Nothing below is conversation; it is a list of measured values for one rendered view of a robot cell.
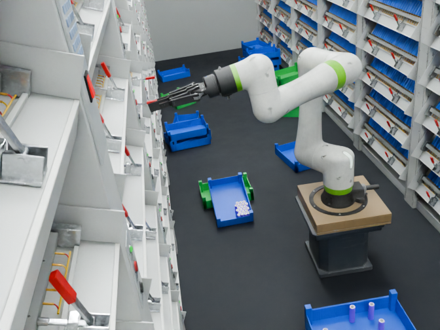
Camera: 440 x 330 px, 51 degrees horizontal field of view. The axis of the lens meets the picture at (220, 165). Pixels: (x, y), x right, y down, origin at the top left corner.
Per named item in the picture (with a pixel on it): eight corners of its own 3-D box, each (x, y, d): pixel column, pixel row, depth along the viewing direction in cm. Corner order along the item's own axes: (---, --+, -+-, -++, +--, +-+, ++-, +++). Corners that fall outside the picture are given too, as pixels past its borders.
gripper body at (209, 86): (222, 98, 154) (195, 107, 154) (218, 90, 161) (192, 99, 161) (215, 77, 150) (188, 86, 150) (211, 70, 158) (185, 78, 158)
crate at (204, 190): (247, 183, 293) (245, 171, 289) (254, 200, 275) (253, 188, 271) (200, 191, 290) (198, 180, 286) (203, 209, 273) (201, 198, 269)
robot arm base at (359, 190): (372, 184, 215) (373, 173, 212) (385, 202, 202) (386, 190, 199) (317, 192, 215) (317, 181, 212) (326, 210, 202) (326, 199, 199)
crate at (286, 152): (323, 164, 301) (323, 153, 297) (295, 173, 296) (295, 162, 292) (300, 146, 326) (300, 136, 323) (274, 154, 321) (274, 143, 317)
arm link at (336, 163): (330, 175, 215) (330, 138, 206) (359, 186, 204) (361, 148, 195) (312, 186, 209) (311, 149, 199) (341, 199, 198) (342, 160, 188)
